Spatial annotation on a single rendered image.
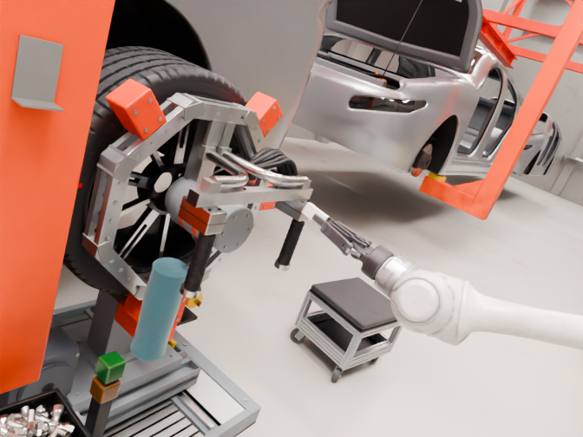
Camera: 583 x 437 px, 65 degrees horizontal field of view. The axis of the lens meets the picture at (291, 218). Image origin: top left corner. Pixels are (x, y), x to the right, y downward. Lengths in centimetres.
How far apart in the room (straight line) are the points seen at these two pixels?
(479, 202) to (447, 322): 382
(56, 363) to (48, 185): 62
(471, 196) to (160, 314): 380
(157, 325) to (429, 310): 68
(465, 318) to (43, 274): 74
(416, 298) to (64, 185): 61
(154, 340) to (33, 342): 30
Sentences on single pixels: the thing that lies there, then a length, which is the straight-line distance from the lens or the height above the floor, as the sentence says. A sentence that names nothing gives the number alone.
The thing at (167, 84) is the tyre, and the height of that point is 113.
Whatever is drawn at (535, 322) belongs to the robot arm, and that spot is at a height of 103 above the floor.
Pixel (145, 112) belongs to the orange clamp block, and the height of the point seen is 108.
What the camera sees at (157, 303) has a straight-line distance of 114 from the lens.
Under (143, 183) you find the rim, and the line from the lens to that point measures 122.
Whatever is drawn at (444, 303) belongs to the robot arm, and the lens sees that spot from 77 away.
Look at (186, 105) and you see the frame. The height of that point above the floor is 111.
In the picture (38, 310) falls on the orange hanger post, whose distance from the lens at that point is 98.
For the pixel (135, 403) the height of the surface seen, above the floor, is 15.
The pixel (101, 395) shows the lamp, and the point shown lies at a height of 59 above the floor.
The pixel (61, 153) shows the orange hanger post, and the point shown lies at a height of 102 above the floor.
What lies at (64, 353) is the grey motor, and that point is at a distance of 136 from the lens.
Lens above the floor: 128
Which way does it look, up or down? 18 degrees down
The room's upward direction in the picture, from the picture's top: 20 degrees clockwise
